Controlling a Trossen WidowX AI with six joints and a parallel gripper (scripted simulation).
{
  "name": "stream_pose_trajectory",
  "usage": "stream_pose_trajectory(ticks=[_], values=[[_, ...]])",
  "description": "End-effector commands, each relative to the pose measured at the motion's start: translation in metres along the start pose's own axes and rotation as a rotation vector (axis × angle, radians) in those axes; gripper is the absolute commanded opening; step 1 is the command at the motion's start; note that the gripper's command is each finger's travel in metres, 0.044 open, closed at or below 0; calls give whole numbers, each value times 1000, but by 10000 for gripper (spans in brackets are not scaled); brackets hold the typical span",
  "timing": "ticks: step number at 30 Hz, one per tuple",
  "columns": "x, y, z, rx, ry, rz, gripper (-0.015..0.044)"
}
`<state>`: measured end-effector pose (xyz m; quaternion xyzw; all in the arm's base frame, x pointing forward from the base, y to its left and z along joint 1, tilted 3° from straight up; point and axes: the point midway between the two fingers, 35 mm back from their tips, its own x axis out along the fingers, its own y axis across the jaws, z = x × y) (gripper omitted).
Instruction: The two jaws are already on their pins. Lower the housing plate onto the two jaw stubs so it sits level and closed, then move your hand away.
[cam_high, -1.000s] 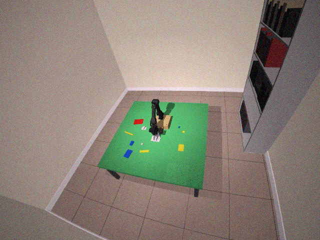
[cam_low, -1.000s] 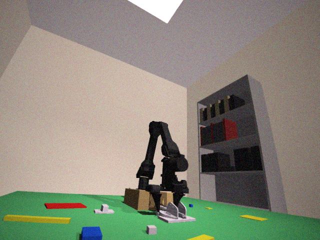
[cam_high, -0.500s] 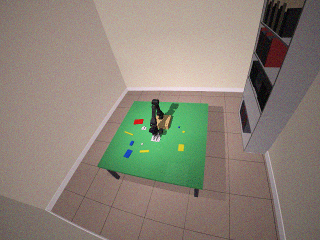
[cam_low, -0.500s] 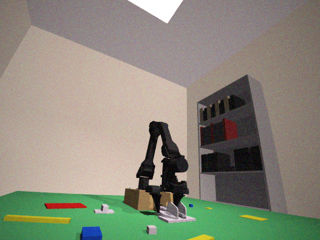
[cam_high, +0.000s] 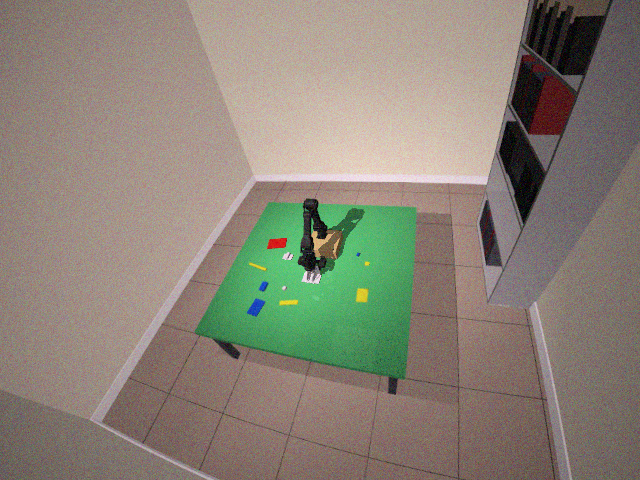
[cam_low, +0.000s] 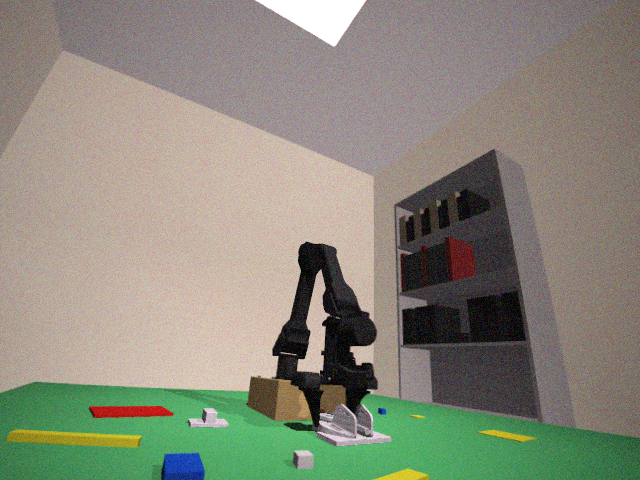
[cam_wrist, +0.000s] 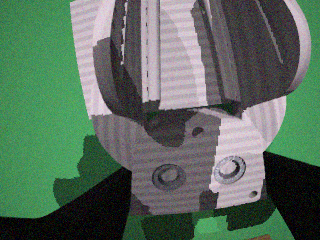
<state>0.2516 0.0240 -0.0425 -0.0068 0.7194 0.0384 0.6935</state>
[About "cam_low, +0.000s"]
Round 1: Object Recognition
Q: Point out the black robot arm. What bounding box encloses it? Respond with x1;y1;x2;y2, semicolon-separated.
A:
272;242;377;389

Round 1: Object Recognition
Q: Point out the red flat plate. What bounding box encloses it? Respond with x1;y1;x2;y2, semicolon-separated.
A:
89;406;174;418

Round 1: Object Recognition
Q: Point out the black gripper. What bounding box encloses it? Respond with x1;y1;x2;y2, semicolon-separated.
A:
290;345;378;427

